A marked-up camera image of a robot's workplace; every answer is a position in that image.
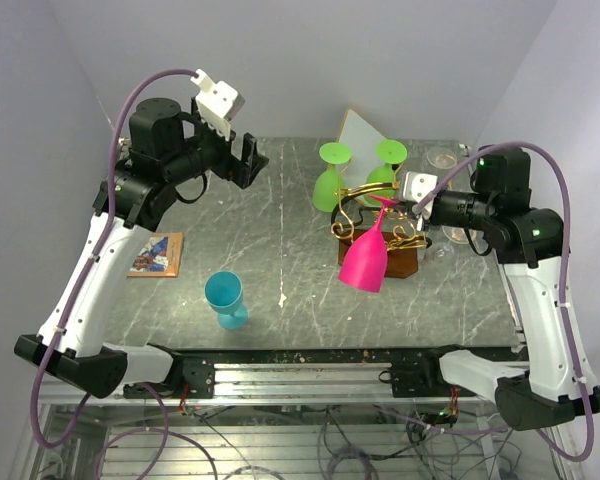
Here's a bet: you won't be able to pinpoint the gold wire glass rack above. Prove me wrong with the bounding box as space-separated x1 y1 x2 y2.
331 181 427 293

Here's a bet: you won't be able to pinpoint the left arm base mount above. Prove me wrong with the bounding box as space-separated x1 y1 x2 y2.
119 344 215 399

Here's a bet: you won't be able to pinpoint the orange picture card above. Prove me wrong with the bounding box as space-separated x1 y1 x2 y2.
127 232 184 278

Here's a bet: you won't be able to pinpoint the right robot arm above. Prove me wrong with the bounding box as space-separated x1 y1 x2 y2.
397 142 600 431

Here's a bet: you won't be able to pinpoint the clear glass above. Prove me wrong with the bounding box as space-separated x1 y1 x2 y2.
426 226 470 261
425 146 458 170

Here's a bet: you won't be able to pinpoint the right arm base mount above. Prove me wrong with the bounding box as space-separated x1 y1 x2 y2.
372 344 483 398

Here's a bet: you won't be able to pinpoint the aluminium frame rail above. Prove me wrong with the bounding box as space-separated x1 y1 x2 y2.
32 360 564 407

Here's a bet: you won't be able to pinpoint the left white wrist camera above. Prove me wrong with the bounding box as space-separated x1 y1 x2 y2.
191 69 245 141

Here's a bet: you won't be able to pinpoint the gold framed mirror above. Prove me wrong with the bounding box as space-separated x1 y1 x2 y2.
337 108 385 188

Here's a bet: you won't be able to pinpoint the pink wine glass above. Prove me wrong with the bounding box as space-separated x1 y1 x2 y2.
339 195 397 293

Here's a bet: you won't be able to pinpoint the loose cables under table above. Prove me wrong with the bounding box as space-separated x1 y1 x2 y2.
94 399 531 480

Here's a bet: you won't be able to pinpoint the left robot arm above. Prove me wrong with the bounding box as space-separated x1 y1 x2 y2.
14 93 268 398

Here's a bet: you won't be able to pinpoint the blue wine glass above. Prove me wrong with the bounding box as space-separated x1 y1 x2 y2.
204 271 248 330

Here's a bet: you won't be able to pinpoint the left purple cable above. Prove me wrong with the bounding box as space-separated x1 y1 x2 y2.
29 68 201 449

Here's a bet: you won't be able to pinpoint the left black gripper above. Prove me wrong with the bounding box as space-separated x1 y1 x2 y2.
165 96 270 189

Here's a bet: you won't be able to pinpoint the green wine glass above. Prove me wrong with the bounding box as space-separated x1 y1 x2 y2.
366 139 408 185
312 142 352 212

